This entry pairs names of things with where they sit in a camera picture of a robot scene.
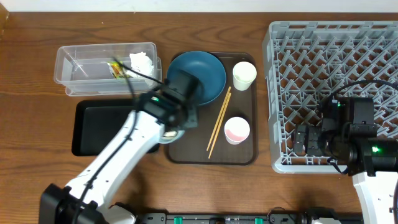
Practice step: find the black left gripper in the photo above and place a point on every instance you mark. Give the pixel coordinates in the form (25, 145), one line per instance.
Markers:
(193, 120)

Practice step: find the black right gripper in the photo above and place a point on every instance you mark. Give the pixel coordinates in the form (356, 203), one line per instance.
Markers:
(310, 142)

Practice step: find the light blue bowl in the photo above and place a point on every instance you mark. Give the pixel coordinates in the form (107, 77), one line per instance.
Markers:
(171, 136)

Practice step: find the pink cup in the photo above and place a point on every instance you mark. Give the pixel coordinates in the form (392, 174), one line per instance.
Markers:
(236, 130)

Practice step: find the white napkin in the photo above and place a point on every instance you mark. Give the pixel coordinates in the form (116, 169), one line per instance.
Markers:
(141, 63)

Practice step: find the yellow orange snack wrapper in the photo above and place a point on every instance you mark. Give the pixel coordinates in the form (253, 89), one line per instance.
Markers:
(117, 70)

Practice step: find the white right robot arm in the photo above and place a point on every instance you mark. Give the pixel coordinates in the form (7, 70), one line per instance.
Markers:
(371, 162)

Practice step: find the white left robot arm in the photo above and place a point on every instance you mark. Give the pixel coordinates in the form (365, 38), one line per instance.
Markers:
(156, 118)

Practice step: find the grey dishwasher rack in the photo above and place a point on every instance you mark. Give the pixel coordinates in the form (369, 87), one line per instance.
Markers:
(306, 61)

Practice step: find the black food waste tray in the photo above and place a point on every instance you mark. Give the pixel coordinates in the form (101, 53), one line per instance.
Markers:
(96, 123)

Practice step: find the clear plastic waste bin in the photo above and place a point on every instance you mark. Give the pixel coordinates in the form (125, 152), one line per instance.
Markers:
(84, 71)

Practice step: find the brown serving tray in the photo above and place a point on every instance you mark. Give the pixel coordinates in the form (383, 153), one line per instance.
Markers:
(191, 147)

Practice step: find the wooden chopstick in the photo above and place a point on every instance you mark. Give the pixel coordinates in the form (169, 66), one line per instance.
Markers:
(218, 125)
(228, 91)

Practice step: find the dark blue plate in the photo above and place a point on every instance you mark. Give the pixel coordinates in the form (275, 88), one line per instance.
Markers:
(206, 67)

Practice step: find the white paper cup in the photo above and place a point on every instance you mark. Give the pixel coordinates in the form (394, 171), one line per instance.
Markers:
(244, 73)

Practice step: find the black rail at table edge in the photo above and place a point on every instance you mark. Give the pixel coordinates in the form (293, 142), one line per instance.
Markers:
(162, 218)

